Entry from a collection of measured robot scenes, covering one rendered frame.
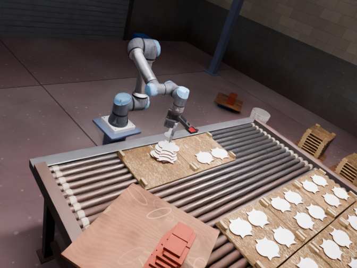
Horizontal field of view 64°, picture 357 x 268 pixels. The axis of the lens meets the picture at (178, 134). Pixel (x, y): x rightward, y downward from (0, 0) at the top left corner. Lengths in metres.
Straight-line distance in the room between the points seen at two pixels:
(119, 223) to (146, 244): 0.15
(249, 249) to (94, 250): 0.79
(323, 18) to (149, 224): 6.18
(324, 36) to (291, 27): 0.75
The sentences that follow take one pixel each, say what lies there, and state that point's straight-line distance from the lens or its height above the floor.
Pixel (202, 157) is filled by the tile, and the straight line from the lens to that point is 2.02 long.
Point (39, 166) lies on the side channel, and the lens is 1.68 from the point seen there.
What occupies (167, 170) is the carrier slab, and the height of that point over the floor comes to 0.94.
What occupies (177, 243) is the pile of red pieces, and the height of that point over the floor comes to 1.21.
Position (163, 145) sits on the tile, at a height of 1.00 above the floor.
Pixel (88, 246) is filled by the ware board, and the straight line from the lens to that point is 1.25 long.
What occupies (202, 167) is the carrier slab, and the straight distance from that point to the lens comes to 1.95.
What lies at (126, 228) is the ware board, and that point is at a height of 1.04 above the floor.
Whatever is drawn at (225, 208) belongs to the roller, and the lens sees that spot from 1.76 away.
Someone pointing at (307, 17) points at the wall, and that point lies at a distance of 7.08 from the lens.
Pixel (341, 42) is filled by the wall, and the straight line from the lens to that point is 6.83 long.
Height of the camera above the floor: 2.07
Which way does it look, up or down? 31 degrees down
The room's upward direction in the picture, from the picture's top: 19 degrees clockwise
